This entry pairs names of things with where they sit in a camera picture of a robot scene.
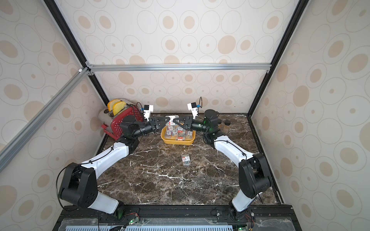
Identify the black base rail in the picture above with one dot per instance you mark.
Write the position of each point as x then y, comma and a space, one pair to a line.
183, 218

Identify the horizontal aluminium frame bar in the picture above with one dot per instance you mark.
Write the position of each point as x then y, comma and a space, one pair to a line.
179, 67

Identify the clear paper clip box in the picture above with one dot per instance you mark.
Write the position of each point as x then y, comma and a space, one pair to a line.
171, 122
186, 160

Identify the brown spice jar right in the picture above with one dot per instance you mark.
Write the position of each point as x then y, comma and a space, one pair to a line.
226, 126

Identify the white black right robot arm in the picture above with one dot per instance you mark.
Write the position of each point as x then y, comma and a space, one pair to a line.
254, 173

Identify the yellow toast slice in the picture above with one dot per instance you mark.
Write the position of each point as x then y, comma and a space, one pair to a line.
112, 103
117, 107

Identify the yellow toast slice left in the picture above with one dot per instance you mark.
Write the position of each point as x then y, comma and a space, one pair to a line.
112, 103

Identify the yellow toast slice right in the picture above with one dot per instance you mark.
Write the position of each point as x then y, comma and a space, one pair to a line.
117, 107

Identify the yellow plastic storage tray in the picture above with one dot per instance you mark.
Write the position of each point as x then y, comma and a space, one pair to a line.
173, 134

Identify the diagonal aluminium frame bar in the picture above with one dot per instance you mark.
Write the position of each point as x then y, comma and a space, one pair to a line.
19, 141

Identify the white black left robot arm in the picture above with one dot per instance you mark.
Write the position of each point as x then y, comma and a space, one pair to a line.
79, 183

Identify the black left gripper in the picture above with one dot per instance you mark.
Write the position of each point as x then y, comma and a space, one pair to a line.
155, 121

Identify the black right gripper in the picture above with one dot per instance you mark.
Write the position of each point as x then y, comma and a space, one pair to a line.
188, 123

